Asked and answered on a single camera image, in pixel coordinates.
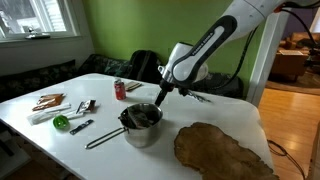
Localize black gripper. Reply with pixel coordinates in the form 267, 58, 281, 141
155, 80, 175, 106

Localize black backpack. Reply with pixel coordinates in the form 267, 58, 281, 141
128, 50, 162, 84

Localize small card stack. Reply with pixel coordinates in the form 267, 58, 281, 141
125, 81, 141, 92

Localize red soda can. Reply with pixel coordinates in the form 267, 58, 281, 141
114, 79, 126, 100

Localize dark blue flat strip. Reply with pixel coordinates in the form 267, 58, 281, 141
69, 119, 94, 135

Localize green round plastic lid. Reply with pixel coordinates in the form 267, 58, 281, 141
53, 115, 70, 130

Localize orange foil packet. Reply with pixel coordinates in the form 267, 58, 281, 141
32, 94, 63, 111

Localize white plastic wrapped utensils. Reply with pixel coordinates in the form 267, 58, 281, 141
27, 103, 84, 126

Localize wooden cabinet in far room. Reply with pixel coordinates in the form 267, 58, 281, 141
271, 50, 307, 80

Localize dark floral bench cushion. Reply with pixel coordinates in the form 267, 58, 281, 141
0, 54, 244, 102

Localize steel pot with handle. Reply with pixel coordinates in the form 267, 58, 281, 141
85, 103, 163, 149

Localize black floor cable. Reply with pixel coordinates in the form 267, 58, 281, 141
267, 139, 306, 180

